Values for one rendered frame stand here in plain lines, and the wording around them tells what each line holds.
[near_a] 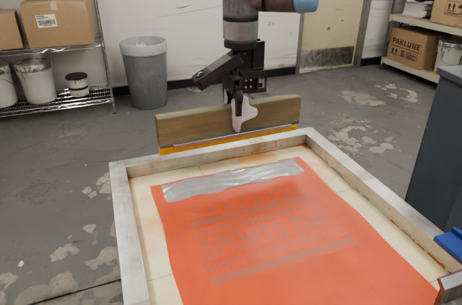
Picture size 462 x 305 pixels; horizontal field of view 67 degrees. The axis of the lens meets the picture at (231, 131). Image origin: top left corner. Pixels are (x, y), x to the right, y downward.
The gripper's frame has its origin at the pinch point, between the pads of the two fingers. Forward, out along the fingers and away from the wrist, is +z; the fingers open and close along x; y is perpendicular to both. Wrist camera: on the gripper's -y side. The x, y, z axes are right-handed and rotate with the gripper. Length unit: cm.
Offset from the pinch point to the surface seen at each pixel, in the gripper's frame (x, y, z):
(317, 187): -13.5, 17.3, 13.7
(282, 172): -5.3, 11.8, 13.2
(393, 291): -43.0, 13.2, 13.7
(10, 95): 283, -113, 82
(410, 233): -34.2, 25.2, 12.5
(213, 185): -4.9, -6.5, 12.9
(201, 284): -30.7, -16.7, 13.6
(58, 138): 233, -76, 109
